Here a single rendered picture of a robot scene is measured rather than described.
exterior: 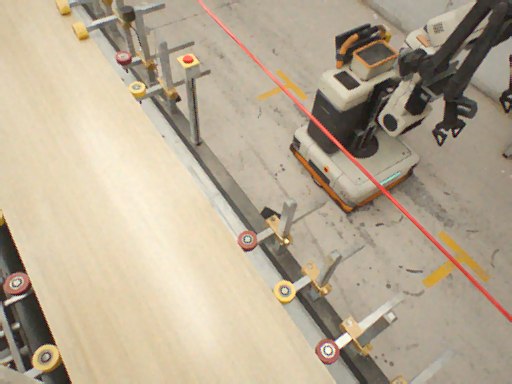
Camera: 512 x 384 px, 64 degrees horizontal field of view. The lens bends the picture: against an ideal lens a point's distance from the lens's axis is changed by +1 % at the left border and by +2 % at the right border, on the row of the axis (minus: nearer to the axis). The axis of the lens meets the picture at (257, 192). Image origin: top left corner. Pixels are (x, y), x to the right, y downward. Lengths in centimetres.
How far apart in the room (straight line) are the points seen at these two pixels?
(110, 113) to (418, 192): 212
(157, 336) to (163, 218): 46
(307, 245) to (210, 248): 116
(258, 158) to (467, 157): 160
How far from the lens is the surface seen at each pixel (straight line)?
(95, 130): 202
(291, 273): 179
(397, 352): 257
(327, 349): 150
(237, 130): 314
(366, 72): 240
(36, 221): 181
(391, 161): 282
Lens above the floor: 234
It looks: 57 degrees down
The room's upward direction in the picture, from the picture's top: 7 degrees clockwise
